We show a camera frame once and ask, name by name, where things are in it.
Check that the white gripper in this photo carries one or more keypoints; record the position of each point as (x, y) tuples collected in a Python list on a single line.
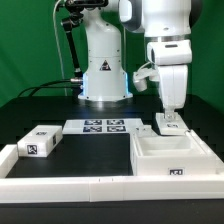
[(171, 60)]

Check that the white door panel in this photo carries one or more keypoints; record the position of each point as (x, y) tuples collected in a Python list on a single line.
[(171, 127), (145, 131)]

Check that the white cabinet body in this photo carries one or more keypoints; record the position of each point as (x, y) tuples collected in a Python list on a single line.
[(173, 155)]

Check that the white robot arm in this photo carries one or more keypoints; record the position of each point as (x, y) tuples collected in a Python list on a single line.
[(166, 26)]

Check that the white cabinet top block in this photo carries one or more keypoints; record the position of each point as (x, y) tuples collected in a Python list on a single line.
[(40, 141)]

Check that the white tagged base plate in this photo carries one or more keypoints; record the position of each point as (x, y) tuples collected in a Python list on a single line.
[(101, 126)]

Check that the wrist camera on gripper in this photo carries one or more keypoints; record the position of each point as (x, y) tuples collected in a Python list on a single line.
[(146, 72)]

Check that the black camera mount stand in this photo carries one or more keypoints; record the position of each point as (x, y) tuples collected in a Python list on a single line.
[(71, 36)]

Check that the white U-shaped workspace frame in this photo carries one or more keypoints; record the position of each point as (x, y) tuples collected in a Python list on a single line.
[(106, 188)]

